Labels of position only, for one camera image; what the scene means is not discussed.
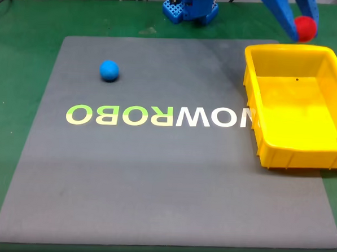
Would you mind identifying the blue ball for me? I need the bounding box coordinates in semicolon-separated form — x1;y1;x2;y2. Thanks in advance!
98;59;120;83

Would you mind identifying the gray mat with printed letters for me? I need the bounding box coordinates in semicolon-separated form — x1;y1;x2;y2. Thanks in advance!
0;25;337;252

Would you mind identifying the red ball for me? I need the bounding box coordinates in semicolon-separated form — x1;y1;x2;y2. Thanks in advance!
293;15;318;43

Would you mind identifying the yellow plastic bin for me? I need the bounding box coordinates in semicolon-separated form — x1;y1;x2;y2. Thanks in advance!
238;41;337;173

